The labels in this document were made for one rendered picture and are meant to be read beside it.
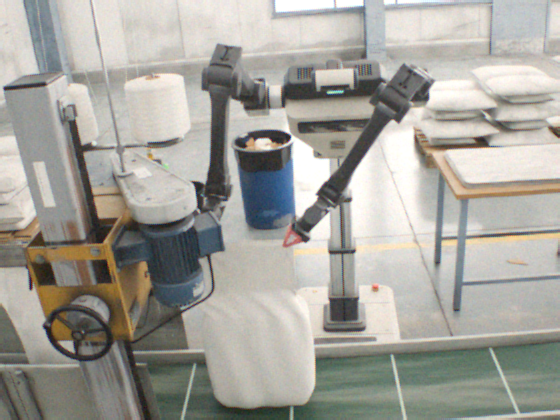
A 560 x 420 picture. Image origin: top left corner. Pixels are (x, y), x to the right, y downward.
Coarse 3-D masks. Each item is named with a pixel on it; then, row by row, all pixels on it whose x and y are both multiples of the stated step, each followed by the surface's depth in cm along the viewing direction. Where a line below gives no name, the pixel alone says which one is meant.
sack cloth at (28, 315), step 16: (0, 272) 202; (16, 272) 201; (0, 288) 203; (16, 288) 202; (16, 304) 202; (32, 304) 203; (16, 320) 203; (32, 320) 201; (32, 336) 202; (32, 352) 206; (48, 352) 205
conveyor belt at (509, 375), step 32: (448, 352) 233; (480, 352) 230; (512, 352) 228; (544, 352) 225; (160, 384) 231; (192, 384) 229; (320, 384) 223; (352, 384) 221; (384, 384) 220; (416, 384) 218; (448, 384) 216; (480, 384) 214; (512, 384) 212; (544, 384) 209; (160, 416) 214; (192, 416) 213; (224, 416) 212; (256, 416) 210; (288, 416) 209; (320, 416) 208; (352, 416) 206; (384, 416) 205; (416, 416) 203; (448, 416) 201; (480, 416) 199
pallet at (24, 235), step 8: (32, 224) 439; (0, 232) 436; (8, 232) 430; (16, 232) 433; (24, 232) 427; (32, 232) 427; (0, 240) 425; (8, 240) 425; (16, 240) 425; (24, 240) 425
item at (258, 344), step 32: (224, 256) 194; (256, 256) 193; (288, 256) 193; (224, 288) 199; (256, 288) 198; (288, 288) 198; (224, 320) 198; (256, 320) 196; (288, 320) 196; (224, 352) 202; (256, 352) 200; (288, 352) 200; (224, 384) 209; (256, 384) 207; (288, 384) 207
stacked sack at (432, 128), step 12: (432, 120) 512; (444, 120) 507; (456, 120) 503; (468, 120) 502; (480, 120) 501; (432, 132) 492; (444, 132) 489; (456, 132) 488; (468, 132) 487; (480, 132) 487; (492, 132) 487
